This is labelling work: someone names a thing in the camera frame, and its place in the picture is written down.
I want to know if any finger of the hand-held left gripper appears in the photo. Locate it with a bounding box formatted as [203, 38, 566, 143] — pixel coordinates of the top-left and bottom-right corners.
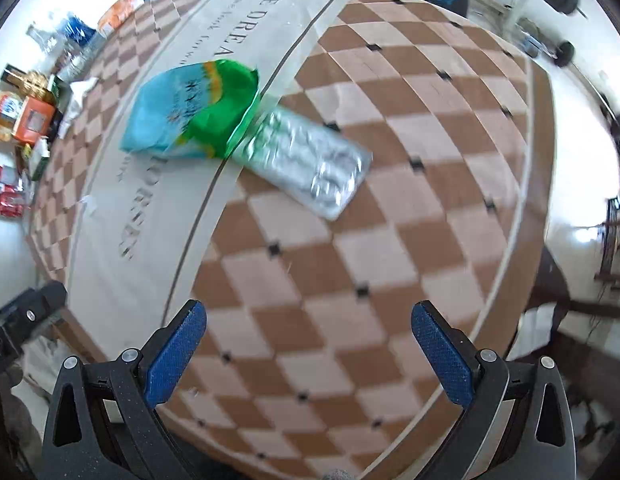
[0, 281, 69, 356]

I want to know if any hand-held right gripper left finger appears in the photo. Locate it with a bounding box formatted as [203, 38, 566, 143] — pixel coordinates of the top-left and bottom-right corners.
[41, 299, 208, 480]

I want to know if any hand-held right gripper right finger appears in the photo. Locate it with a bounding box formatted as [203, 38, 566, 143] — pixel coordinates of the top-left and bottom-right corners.
[411, 300, 576, 480]

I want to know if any silver blister pack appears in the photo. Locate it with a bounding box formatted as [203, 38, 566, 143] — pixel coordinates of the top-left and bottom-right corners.
[230, 107, 375, 221]

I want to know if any blue green snack bag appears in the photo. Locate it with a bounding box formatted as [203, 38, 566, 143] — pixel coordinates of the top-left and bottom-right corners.
[119, 59, 261, 160]

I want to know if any person's left hand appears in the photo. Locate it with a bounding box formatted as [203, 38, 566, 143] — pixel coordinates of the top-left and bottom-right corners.
[17, 335, 66, 401]

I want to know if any white folded napkin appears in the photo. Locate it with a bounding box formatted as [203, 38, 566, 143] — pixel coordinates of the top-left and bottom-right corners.
[517, 305, 558, 356]

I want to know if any red packet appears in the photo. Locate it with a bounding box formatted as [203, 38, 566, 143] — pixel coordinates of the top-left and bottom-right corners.
[0, 185, 28, 218]

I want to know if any checkered table mat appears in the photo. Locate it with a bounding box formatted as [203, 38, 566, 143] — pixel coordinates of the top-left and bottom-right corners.
[27, 0, 553, 480]

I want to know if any green white drink carton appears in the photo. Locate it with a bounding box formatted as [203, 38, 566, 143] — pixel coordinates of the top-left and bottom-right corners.
[29, 139, 53, 181]

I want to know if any orange box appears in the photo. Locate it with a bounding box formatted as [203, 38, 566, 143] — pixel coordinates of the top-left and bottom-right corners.
[12, 97, 58, 143]

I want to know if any white crumpled tissue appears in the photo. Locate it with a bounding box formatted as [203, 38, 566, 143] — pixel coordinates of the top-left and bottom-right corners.
[57, 77, 100, 138]

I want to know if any clear glass bottle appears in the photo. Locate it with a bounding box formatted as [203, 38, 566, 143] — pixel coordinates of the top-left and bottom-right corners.
[26, 22, 61, 53]

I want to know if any blue label water bottle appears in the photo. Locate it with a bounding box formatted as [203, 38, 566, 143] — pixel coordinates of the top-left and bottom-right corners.
[60, 12, 98, 51]

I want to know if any orange tissue pack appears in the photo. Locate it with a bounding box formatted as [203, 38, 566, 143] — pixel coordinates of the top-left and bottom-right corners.
[97, 0, 145, 36]

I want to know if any short barbell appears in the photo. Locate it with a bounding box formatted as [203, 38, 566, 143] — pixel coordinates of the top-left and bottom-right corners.
[552, 40, 578, 68]

